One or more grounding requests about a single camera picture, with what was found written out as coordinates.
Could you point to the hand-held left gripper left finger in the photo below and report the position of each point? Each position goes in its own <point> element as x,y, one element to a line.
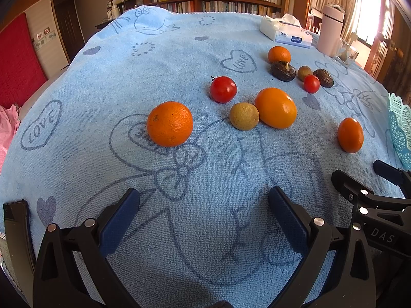
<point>118,221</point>

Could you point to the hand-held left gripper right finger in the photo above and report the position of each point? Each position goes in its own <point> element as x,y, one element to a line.
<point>285,218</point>

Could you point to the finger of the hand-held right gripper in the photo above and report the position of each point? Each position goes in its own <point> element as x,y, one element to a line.
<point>385,167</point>
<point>345,183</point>

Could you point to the light blue plastic basket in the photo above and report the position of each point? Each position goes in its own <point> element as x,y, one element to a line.
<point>401,125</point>

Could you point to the oval smooth orange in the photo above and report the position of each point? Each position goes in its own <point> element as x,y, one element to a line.
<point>276,107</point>
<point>350,134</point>

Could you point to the red cherry tomato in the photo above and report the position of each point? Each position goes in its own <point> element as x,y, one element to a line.
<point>223,89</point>
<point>311,84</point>

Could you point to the dark water chestnut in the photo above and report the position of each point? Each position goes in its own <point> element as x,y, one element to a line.
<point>282,71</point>
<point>324,78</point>

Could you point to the brown longan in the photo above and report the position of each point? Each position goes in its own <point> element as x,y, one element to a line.
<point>303,72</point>
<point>244,116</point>

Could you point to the round mandarin orange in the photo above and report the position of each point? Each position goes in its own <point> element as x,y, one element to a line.
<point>170,123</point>
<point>279,54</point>

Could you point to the dark flat case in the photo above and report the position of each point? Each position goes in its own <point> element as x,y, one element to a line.
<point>17,231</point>

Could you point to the brown wooden door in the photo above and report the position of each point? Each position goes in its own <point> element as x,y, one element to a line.
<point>388,61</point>

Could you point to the clear glass cup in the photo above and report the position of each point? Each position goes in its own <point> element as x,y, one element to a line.
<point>345,56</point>

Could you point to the light blue printed towel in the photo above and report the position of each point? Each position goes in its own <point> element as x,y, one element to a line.
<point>96,86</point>

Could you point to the pink cloth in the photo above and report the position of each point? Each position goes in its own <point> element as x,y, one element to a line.
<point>8,128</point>

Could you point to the pink thermos bottle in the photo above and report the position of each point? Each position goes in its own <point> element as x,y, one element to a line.
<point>329,32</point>

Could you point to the white tissue pack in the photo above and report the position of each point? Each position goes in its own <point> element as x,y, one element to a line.
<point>289,38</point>

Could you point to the window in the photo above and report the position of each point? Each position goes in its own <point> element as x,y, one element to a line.
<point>372,9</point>

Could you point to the dark brown door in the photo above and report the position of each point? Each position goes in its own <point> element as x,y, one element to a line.
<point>68,16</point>

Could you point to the small dark shelf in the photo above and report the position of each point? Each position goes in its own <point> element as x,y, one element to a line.
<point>123,0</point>

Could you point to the red wall panel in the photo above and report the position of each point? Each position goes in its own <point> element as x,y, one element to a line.
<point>19,61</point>

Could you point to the wall stickers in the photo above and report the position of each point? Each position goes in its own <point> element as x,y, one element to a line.
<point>45,38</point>

